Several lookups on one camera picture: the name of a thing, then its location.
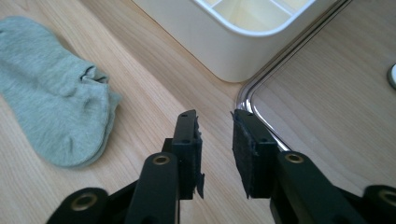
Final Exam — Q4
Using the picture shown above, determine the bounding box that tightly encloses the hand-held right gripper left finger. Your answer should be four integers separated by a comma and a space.
162, 109, 205, 200

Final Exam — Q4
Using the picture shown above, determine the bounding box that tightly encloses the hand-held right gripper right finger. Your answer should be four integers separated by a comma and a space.
231, 108, 280, 200

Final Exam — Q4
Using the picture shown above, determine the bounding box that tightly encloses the white divided storage box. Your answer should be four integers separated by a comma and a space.
132, 0, 339, 83

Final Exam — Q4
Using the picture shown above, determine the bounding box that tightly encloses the grey-green ankle sock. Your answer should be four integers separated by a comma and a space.
0, 16, 122, 169

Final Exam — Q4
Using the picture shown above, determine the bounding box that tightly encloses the clear plastic lid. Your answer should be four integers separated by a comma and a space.
234, 0, 396, 199

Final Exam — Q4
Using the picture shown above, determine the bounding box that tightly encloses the small white round cap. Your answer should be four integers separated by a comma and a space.
387, 63, 396, 91

